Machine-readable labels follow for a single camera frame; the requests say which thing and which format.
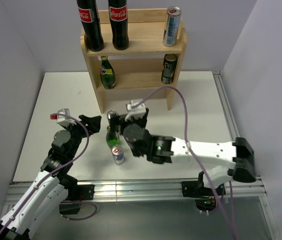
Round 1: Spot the front aluminium rail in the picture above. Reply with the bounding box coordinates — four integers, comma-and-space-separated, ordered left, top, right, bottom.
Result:
4, 177, 267, 205

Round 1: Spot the purple cable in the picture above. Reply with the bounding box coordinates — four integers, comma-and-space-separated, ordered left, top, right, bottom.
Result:
132, 86, 240, 240
0, 113, 98, 240

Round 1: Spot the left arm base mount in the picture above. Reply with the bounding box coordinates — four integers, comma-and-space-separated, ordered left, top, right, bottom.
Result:
59, 184, 95, 215

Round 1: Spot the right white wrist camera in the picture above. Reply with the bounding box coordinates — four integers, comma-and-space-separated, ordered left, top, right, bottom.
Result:
125, 99, 146, 122

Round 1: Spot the left cola bottle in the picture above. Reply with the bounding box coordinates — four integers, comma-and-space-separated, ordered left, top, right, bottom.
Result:
76, 0, 104, 52

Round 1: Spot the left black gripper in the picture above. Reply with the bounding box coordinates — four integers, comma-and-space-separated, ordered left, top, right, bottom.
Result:
62, 114, 101, 159

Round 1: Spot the right side aluminium rail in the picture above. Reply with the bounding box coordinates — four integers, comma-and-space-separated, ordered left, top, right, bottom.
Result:
212, 71, 240, 141

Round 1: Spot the silver blue can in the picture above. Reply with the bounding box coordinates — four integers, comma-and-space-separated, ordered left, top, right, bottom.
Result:
163, 6, 182, 47
111, 144, 125, 165

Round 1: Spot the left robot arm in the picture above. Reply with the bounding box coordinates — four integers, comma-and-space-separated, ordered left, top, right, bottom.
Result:
0, 108, 101, 240

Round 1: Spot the green glass bottle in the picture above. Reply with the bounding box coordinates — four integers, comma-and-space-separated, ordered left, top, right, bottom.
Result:
105, 125, 121, 148
100, 56, 116, 89

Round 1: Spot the cola bottle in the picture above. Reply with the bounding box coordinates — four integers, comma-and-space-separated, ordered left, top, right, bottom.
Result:
108, 0, 129, 50
76, 0, 104, 52

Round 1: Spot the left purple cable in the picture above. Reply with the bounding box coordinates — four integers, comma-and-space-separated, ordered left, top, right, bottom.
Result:
0, 113, 98, 240

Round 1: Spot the aluminium rail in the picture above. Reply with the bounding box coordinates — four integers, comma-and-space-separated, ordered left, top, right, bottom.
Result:
4, 177, 267, 205
212, 71, 240, 141

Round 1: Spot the black yellow can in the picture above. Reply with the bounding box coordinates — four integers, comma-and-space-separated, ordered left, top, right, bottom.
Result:
107, 110, 119, 131
161, 54, 178, 84

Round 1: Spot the wooden shelf unit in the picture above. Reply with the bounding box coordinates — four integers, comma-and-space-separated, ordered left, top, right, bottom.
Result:
80, 8, 188, 113

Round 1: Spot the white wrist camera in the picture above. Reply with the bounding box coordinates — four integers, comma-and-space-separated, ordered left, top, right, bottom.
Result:
50, 108, 76, 127
125, 99, 146, 122

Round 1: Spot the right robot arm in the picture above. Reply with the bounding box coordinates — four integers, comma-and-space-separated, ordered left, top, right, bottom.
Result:
107, 110, 256, 195

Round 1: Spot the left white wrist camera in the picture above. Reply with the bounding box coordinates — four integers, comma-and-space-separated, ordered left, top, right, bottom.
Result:
50, 108, 76, 127

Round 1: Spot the right cola bottle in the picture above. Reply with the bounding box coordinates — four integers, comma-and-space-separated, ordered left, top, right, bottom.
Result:
108, 0, 129, 50

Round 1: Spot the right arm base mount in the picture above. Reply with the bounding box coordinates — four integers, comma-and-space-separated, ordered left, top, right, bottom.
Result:
181, 180, 218, 215

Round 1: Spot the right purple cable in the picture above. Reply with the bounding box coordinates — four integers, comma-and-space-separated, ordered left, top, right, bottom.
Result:
132, 86, 240, 240

